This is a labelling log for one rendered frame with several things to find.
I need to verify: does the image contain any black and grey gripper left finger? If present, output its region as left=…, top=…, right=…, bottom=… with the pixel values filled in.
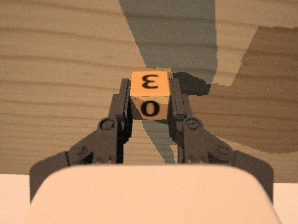
left=29, top=78, right=133, bottom=205

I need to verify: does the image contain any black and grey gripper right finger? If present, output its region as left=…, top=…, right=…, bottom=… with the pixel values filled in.
left=168, top=78, right=274, bottom=205

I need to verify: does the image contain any orange calendar cube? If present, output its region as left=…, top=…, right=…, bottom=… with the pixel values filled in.
left=129, top=71, right=171, bottom=120

